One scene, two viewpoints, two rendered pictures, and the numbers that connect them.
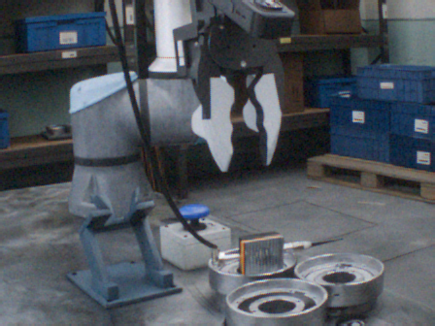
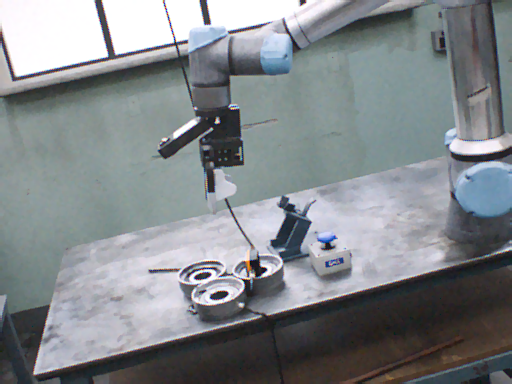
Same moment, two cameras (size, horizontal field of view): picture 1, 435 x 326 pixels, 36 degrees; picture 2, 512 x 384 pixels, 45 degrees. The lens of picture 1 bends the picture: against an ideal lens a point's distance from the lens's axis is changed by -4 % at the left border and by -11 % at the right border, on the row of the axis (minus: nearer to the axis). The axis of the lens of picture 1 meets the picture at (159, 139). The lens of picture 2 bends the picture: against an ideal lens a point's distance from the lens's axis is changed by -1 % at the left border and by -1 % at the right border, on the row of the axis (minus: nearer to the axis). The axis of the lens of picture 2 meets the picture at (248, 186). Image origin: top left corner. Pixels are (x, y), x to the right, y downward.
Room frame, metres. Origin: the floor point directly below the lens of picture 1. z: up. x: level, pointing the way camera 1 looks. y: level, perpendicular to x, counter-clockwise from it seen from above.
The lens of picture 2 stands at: (1.15, -1.21, 1.42)
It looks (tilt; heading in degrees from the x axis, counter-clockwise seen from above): 19 degrees down; 108
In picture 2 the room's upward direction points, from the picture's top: 11 degrees counter-clockwise
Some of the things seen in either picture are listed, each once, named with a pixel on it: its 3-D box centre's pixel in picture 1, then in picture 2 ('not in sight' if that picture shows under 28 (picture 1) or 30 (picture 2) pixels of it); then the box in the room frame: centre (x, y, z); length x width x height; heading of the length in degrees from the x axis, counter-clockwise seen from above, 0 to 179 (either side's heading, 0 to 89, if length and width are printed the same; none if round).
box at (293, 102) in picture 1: (267, 81); not in sight; (5.04, -0.80, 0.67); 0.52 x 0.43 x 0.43; 114
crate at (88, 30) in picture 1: (58, 32); not in sight; (4.42, 0.59, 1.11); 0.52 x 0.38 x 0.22; 114
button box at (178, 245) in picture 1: (193, 241); (331, 255); (0.92, -0.04, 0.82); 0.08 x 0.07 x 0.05; 24
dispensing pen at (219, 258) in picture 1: (279, 248); (254, 269); (0.77, -0.13, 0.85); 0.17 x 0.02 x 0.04; 102
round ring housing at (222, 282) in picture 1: (252, 276); (259, 274); (0.77, -0.10, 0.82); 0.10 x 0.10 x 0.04
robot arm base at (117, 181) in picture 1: (109, 179); (479, 207); (1.22, 0.09, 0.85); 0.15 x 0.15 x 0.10
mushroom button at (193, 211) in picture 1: (194, 224); (327, 244); (0.91, -0.04, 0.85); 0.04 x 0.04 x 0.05
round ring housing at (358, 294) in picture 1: (339, 284); (220, 299); (0.71, -0.19, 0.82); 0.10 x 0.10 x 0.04
